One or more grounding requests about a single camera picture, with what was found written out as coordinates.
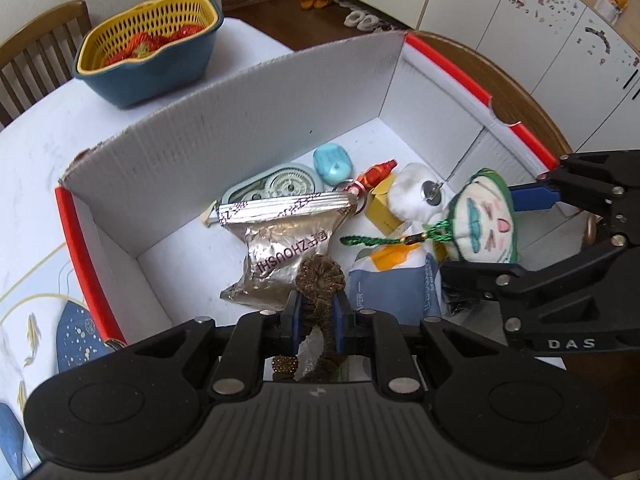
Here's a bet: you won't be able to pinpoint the yellow strainer basket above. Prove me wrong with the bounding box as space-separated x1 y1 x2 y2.
80 0 224 72

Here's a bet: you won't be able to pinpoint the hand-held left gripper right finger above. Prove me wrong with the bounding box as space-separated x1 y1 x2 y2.
331 291 488 398

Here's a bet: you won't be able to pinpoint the white slippers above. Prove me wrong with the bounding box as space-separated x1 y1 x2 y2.
344 10 379 31

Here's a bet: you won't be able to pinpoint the red and white cardboard box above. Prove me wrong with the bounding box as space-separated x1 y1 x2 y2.
55 30 562 350

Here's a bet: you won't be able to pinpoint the white plush tooth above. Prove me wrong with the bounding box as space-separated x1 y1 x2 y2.
389 162 451 227

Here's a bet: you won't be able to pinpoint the silver foil packet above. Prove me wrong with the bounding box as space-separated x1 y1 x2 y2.
217 191 359 309

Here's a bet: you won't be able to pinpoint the green plush sachet with tassel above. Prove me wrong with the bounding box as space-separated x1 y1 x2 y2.
340 167 519 264

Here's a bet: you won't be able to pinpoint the yellow snack bag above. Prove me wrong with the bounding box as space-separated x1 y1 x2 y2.
595 0 630 24

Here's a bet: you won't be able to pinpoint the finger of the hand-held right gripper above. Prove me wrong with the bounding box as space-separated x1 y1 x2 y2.
509 150 640 227
440 234 629 305

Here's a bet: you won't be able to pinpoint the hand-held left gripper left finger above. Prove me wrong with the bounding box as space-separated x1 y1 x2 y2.
150 291 305 398

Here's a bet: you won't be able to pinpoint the slatted wooden chair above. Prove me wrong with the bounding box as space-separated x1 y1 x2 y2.
0 0 94 129

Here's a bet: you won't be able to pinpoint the pile of strawberries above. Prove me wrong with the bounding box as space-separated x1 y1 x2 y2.
105 24 206 64

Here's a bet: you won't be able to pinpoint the white floor cabinet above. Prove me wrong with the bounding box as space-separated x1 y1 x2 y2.
317 0 640 157

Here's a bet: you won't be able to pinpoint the small yellow box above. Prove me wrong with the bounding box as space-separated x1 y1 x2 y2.
364 177 407 236

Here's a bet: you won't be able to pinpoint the blue basin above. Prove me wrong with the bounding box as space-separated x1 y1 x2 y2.
74 10 224 109

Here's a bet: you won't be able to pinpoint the brown bead bracelet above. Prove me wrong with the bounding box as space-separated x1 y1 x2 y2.
270 255 347 386

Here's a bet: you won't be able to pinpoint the orange keychain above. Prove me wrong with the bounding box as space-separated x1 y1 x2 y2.
345 159 399 211

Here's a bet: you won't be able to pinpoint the white blue tissue pack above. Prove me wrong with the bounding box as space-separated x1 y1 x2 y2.
347 245 444 324

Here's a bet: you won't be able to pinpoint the green correction tape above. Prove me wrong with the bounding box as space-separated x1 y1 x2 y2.
220 162 326 212

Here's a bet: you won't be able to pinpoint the teal pencil sharpener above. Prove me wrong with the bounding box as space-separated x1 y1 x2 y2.
313 144 355 186

